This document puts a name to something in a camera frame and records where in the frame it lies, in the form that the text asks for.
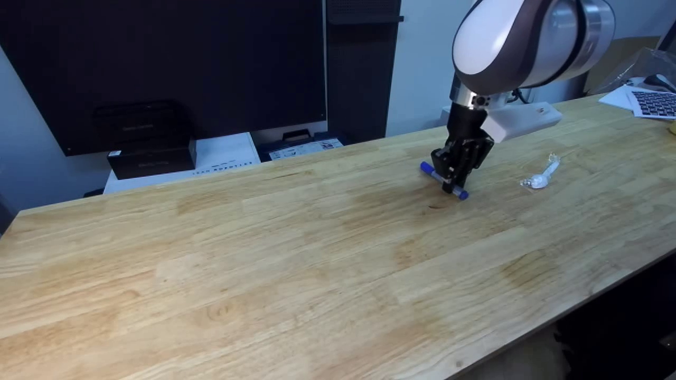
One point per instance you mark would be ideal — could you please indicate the black case with label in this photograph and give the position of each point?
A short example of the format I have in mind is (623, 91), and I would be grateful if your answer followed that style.
(297, 145)

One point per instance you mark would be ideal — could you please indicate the tall dark cabinet panel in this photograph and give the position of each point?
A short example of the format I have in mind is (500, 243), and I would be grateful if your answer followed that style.
(360, 65)

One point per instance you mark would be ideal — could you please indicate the checkered calibration sheet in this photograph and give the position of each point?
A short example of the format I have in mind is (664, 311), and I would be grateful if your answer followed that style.
(642, 101)

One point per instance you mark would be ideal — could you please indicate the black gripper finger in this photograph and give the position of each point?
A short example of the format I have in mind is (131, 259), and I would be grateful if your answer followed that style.
(463, 171)
(442, 165)

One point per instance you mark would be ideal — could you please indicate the white box with text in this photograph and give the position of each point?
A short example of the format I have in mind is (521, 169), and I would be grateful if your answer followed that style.
(225, 153)

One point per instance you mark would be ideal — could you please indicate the black box on shelf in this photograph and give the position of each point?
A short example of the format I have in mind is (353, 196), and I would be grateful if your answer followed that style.
(147, 138)

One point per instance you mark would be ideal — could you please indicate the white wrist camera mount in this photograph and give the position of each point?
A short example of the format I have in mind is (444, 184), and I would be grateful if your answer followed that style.
(516, 120)

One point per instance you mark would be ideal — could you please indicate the white plastic spoon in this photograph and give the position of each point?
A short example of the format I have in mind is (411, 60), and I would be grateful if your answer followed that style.
(541, 179)

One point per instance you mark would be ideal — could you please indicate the large black monitor screen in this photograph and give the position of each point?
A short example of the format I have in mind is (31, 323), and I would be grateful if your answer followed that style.
(227, 64)

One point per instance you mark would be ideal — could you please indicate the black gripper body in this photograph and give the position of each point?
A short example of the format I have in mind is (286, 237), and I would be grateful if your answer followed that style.
(468, 141)

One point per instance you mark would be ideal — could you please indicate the brown cardboard box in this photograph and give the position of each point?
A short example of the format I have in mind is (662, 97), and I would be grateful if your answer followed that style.
(631, 57)

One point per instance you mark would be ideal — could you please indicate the blue grey marker pen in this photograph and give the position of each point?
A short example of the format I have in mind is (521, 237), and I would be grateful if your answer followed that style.
(447, 184)

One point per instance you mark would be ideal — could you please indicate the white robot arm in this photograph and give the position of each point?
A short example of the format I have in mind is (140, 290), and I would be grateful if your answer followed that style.
(504, 47)

